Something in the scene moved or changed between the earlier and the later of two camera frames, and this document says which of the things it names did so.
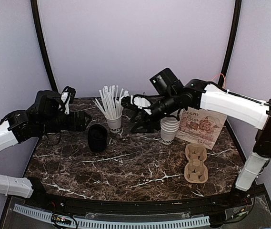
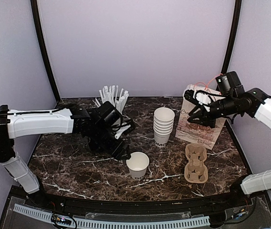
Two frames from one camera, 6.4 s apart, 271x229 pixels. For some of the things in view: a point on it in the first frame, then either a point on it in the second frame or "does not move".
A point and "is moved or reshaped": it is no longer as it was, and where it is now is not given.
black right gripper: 146,123 → 203,114
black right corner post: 232,43 does not move
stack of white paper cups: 168,127 is moved or reshaped
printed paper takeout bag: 200,127 does not move
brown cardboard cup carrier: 195,171 does not move
